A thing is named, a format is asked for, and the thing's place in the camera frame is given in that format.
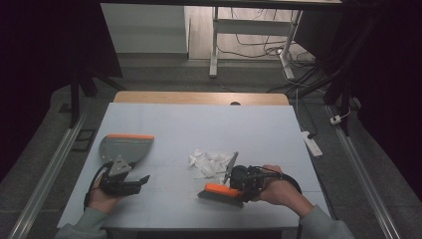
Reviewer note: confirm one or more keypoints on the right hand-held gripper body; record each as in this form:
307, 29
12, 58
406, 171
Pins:
247, 179

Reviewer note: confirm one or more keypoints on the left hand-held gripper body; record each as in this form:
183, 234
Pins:
116, 184

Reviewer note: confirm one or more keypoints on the grey dustpan with orange edge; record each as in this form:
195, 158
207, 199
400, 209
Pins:
127, 149

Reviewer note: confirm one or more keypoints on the orange brush with grey bristles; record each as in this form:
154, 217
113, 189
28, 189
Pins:
220, 192

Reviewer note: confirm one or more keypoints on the pile of white paper scraps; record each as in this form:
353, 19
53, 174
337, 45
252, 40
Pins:
209, 164

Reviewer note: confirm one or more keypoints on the person's left hand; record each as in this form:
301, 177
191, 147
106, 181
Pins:
101, 200

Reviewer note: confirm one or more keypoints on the person's right hand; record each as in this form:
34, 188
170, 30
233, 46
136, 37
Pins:
278, 192

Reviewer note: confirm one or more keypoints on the white power strip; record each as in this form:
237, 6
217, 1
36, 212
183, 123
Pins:
312, 143

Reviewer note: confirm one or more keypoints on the black stand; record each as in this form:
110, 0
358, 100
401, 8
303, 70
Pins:
343, 89
75, 96

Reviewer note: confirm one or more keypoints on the wooden table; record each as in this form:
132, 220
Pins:
199, 98

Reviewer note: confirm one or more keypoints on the small white adapter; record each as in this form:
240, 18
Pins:
335, 119

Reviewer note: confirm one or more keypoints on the white cabinet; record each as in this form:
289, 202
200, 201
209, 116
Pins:
144, 28

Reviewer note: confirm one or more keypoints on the dark curtain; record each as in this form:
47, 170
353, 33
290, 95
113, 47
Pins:
40, 49
391, 83

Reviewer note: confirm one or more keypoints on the metal floor rail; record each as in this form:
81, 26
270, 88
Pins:
365, 172
49, 172

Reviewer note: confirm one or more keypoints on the white desk frame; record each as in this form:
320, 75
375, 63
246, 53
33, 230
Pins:
252, 26

